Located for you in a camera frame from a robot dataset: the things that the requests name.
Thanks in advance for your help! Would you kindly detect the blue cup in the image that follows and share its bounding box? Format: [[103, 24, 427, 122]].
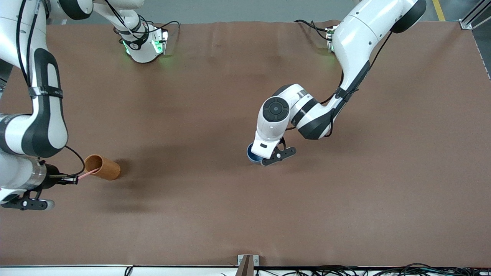
[[247, 143, 265, 165]]

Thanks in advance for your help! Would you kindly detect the brown wooden cup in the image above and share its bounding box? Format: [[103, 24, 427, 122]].
[[84, 154, 121, 181]]

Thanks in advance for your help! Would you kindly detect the brown table mat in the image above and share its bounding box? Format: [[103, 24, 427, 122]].
[[0, 20, 491, 268]]

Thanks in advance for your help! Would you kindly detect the black base cable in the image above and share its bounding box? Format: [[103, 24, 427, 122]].
[[295, 19, 332, 41], [146, 20, 181, 39]]

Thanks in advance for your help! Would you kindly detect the grey metal bracket plate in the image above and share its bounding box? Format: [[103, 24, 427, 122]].
[[237, 255, 260, 276]]

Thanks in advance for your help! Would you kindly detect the black cable bundle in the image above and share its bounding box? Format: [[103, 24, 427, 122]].
[[253, 263, 491, 276]]

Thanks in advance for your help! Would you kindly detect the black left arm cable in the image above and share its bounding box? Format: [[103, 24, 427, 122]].
[[286, 31, 394, 138]]

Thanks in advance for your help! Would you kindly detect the aluminium frame profile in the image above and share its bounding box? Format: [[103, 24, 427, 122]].
[[459, 0, 491, 30]]

